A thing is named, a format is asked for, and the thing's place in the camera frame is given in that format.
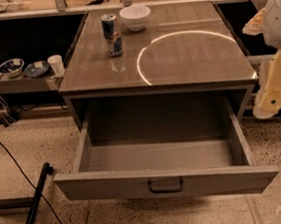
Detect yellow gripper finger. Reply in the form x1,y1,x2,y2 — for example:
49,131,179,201
252,49,281,119
242,8,265,36

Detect red bull can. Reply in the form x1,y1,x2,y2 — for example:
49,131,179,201
101,13,123,57

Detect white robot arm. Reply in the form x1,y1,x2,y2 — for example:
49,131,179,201
242,0,281,119

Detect open top drawer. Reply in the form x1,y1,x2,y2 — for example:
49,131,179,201
55,95,279,200

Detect white ceramic bowl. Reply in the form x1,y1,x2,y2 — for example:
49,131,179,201
120,5,151,32

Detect white paper cup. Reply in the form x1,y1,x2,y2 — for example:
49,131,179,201
47,55,65,76

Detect blue shallow dish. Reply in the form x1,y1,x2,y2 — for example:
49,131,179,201
24,60,50,78

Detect blue patterned bowl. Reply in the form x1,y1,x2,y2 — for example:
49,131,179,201
0,58,24,78

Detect grey side shelf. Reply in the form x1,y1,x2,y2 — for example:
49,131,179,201
0,75,63,95

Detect black floor bar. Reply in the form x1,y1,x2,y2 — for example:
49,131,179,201
25,163,54,224

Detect black drawer handle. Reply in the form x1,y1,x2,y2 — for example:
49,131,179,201
147,179,183,194

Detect black floor cable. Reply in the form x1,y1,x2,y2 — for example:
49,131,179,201
0,125,74,224

